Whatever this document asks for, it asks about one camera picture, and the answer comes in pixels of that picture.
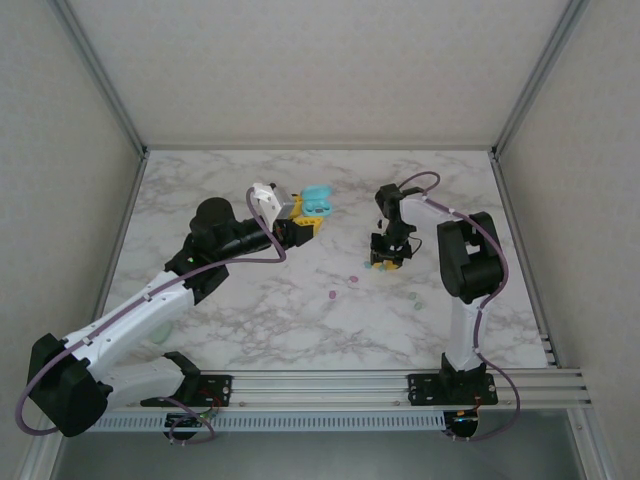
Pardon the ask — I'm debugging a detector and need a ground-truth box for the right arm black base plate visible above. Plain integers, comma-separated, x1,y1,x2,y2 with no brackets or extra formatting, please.
407,372,500,406

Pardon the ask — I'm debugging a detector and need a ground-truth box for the aluminium frame post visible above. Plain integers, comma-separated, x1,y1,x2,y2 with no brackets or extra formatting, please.
53,0,149,156
492,0,591,159

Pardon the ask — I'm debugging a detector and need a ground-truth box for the aluminium table back rail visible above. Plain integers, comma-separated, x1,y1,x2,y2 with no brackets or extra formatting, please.
143,144,497,153

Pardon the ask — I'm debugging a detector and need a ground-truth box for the blue earbud charging case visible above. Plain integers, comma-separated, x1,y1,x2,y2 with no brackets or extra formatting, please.
298,184,335,220

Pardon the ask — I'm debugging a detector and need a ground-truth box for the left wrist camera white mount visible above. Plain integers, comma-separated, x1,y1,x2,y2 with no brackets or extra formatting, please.
248,182,297,224

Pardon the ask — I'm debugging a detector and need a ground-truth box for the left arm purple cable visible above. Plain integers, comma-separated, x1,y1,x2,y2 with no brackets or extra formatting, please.
15,187,289,446

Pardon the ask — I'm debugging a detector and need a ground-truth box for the aluminium frame leg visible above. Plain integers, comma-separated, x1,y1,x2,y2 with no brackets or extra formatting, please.
567,409,619,480
17,434,57,480

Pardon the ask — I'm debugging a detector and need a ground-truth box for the aluminium mounting rail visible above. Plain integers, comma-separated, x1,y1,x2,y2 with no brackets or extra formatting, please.
47,368,594,412

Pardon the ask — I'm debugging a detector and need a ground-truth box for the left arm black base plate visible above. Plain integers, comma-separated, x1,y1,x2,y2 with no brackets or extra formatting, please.
139,373,234,407

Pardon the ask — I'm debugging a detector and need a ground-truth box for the slotted grey cable duct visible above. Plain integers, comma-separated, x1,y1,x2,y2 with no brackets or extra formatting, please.
92,412,446,432

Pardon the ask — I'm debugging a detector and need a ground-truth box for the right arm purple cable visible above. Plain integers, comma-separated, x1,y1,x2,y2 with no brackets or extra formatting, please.
398,171,525,444

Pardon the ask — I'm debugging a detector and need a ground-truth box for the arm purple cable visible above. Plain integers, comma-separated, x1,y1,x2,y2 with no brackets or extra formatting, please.
15,187,289,446
398,171,525,444

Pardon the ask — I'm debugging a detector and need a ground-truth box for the aluminium table side rail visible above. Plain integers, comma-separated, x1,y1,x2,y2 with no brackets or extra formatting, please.
92,152,150,326
491,154,559,369

